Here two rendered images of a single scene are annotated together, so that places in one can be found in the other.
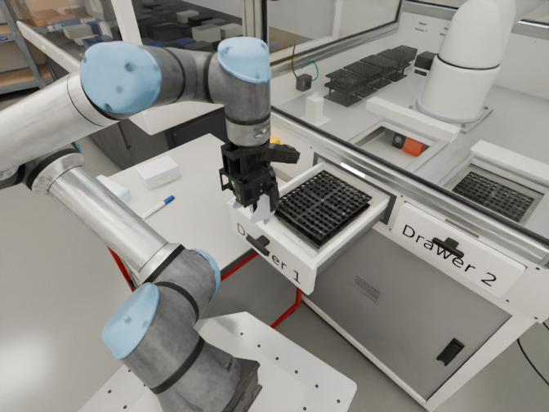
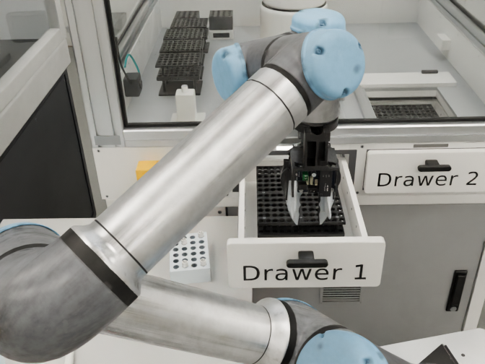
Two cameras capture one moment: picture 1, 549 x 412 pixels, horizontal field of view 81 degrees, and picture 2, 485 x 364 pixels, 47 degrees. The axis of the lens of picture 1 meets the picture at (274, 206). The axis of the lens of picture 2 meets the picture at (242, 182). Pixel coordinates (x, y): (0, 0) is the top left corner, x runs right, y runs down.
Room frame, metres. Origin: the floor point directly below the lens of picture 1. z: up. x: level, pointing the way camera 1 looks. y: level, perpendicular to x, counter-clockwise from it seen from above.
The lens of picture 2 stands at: (0.03, 0.66, 1.57)
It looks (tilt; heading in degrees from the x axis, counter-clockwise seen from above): 33 degrees down; 315
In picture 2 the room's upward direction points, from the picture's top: 2 degrees counter-clockwise
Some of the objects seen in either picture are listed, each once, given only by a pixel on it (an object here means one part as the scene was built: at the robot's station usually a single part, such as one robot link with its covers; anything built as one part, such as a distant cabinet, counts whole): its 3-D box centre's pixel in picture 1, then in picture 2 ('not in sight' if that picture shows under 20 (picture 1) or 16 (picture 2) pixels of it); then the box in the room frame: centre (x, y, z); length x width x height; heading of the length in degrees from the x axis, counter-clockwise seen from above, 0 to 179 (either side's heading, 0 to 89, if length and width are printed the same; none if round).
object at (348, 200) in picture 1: (321, 208); (296, 204); (0.66, -0.13, 0.87); 0.22 x 0.18 x 0.06; 134
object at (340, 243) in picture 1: (323, 208); (296, 203); (0.67, -0.14, 0.86); 0.40 x 0.26 x 0.06; 134
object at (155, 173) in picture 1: (158, 172); not in sight; (0.93, 0.42, 0.79); 0.13 x 0.09 x 0.05; 129
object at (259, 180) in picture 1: (248, 167); (313, 153); (0.49, 0.05, 1.14); 0.09 x 0.08 x 0.12; 134
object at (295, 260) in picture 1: (269, 245); (304, 262); (0.52, 0.01, 0.87); 0.29 x 0.02 x 0.11; 44
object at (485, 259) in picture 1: (449, 247); (427, 171); (0.51, -0.44, 0.87); 0.29 x 0.02 x 0.11; 44
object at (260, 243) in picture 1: (261, 242); (306, 258); (0.50, 0.03, 0.91); 0.07 x 0.04 x 0.01; 44
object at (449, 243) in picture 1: (449, 244); (432, 165); (0.50, -0.42, 0.91); 0.07 x 0.04 x 0.01; 44
